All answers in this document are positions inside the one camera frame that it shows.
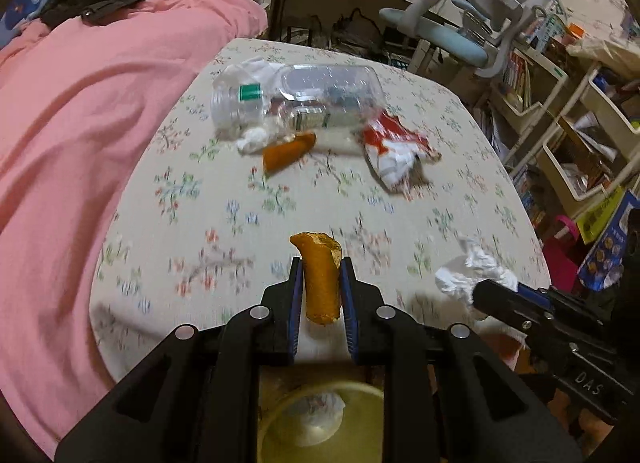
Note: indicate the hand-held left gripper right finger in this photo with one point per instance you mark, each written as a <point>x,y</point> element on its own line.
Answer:
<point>349,303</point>

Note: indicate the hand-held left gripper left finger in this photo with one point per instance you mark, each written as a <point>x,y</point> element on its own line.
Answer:
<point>296,293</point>

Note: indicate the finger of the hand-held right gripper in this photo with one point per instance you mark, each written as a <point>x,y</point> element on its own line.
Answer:
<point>500,300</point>
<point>537,294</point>

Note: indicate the large white tissue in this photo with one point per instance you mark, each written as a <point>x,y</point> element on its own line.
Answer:
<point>475,268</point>

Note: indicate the yellow plastic bin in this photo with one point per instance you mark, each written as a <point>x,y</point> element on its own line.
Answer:
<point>360,413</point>

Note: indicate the small white tissue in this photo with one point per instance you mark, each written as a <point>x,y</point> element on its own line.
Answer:
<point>252,139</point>

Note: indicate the red white snack wrapper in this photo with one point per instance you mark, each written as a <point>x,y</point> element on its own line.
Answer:
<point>395,148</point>

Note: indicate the crushed clear plastic bottle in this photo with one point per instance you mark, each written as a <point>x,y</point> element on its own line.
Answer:
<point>330,88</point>

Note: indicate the pink bag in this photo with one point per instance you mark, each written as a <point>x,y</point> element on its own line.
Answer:
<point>565,258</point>

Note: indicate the blue printed bag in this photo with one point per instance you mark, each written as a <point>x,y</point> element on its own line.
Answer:
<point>610,248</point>

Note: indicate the yellow green bag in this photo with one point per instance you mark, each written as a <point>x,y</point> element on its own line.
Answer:
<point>597,218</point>

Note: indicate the floral tablecloth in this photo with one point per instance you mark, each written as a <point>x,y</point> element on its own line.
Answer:
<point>210,223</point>

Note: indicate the white tissue wad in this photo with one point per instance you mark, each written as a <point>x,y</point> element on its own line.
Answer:
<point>317,410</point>

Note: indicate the white tiered storage cart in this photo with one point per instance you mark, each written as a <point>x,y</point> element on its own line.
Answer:
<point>595,143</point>

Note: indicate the white book shelf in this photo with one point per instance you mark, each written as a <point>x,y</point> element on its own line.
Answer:
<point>525,78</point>

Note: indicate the beige cloth bundle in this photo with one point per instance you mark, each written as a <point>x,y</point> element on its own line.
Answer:
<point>605,48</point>

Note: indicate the grey blue desk chair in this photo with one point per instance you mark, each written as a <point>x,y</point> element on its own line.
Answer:
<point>450,38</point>

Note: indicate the pink blanket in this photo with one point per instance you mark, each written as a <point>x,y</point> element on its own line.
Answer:
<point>75,143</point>

